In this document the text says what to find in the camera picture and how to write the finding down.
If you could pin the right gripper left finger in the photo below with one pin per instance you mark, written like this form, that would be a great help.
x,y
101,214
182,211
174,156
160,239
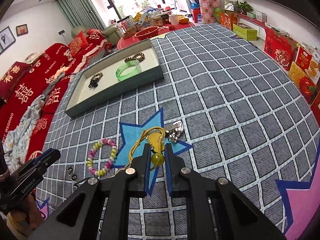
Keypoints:
x,y
139,185

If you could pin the silver metal hair clip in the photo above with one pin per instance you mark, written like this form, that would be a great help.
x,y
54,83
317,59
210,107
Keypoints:
x,y
173,132

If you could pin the potted green plant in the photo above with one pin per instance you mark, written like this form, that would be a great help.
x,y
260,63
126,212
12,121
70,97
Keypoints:
x,y
243,7

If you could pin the red square cushion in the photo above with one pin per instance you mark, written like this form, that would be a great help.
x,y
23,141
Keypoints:
x,y
78,43

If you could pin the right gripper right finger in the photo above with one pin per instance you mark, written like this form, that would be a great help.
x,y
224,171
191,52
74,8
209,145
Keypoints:
x,y
177,186

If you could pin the yellow cord bead pendant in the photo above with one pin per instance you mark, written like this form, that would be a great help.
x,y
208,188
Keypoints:
x,y
155,136

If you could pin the red covered sofa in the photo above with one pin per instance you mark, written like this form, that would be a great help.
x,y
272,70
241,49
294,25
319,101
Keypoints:
x,y
23,83

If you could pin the red round table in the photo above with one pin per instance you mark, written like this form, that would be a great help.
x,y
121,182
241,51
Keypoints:
x,y
126,42

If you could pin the red colander bowl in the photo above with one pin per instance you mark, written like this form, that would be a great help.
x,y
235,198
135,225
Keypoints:
x,y
148,32

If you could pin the grey checkered tablecloth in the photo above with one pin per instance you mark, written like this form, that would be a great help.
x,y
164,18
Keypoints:
x,y
243,116

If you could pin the green cardboard box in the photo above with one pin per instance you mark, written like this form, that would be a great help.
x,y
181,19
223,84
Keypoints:
x,y
245,31

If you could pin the black claw clip scrunchie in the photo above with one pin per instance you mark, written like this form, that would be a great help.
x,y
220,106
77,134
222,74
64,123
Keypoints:
x,y
95,80

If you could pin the blue star sticker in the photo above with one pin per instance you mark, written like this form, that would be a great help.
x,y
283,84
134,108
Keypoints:
x,y
130,133

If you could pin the green armchair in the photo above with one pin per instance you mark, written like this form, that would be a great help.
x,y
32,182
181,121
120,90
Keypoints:
x,y
112,33

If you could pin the teal jewelry tray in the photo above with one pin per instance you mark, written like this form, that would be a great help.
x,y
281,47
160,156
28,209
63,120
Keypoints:
x,y
82,98

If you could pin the framed wall picture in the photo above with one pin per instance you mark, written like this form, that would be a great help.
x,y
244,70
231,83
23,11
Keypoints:
x,y
21,30

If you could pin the floral light blanket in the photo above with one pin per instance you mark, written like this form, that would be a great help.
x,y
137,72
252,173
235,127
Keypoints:
x,y
16,143

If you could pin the green translucent bangle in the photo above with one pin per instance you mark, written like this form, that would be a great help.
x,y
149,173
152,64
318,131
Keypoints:
x,y
128,70

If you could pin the red floral gift box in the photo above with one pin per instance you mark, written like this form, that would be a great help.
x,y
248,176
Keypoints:
x,y
207,9

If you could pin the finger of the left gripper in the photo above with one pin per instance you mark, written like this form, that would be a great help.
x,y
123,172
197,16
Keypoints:
x,y
37,163

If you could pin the green curtain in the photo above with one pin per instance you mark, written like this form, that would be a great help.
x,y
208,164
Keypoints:
x,y
81,13

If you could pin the pink star sticker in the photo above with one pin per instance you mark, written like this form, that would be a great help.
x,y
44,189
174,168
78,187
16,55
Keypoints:
x,y
301,200

